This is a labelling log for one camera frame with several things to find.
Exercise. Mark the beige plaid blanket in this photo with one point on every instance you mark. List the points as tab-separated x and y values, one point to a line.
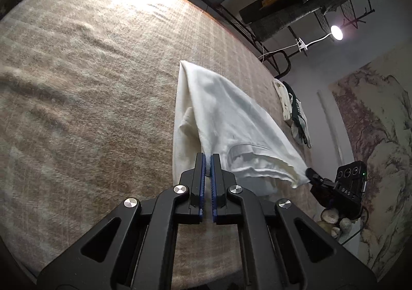
80	83

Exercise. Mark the dark shelf with items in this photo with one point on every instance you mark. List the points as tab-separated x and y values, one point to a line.
289	19

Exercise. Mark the cream folded garment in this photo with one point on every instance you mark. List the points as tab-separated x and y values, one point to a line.
285	100

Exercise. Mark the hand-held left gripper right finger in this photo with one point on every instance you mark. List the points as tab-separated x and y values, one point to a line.
213	187

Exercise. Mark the dark green folded garment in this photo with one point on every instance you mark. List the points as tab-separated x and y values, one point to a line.
299	122

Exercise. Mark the black metal bed frame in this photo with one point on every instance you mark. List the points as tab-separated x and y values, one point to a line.
286	66

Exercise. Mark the landscape wall mural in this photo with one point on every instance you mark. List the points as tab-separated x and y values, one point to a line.
379	122

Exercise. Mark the person's right hand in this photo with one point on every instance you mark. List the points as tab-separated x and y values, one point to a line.
330	216

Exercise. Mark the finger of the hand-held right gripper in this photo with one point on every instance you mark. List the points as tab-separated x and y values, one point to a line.
317	177

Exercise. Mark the white t-shirt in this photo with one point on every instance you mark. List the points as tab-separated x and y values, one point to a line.
225	109

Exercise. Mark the white clip lamp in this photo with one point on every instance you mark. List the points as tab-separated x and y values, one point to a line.
337	32

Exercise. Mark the black metal clothes rack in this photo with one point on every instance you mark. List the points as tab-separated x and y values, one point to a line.
320	19

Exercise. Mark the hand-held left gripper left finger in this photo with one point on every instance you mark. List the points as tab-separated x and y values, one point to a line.
202	180

